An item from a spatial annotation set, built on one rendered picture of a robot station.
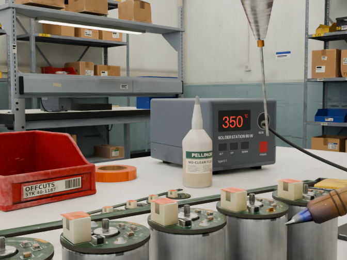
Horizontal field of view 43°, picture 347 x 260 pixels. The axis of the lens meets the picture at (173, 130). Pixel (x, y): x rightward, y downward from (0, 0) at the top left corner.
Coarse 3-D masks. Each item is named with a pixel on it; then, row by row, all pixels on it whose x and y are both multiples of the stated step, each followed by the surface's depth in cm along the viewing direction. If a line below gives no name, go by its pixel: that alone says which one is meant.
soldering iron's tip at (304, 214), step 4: (300, 212) 15; (304, 212) 14; (308, 212) 14; (296, 216) 15; (300, 216) 14; (304, 216) 14; (308, 216) 14; (288, 220) 15; (292, 220) 15; (296, 220) 15; (300, 220) 14; (304, 220) 14; (308, 220) 14; (312, 220) 14; (288, 224) 15
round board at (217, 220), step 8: (192, 208) 15; (200, 208) 15; (200, 216) 14; (208, 216) 14; (216, 216) 14; (224, 216) 14; (152, 224) 13; (160, 224) 13; (176, 224) 13; (184, 224) 13; (192, 224) 13; (216, 224) 13; (224, 224) 13; (176, 232) 13; (184, 232) 13; (192, 232) 13; (200, 232) 13
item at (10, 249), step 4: (8, 248) 11; (12, 248) 11; (0, 252) 11; (4, 252) 11; (8, 252) 11; (12, 252) 11; (16, 252) 11; (0, 256) 11; (4, 256) 11; (8, 256) 11
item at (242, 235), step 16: (272, 208) 15; (240, 224) 14; (256, 224) 14; (272, 224) 14; (240, 240) 15; (256, 240) 14; (272, 240) 14; (240, 256) 15; (256, 256) 14; (272, 256) 15
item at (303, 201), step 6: (276, 192) 18; (318, 192) 17; (324, 192) 17; (276, 198) 17; (282, 198) 17; (306, 198) 16; (312, 198) 16; (294, 204) 16; (300, 204) 16; (306, 204) 16
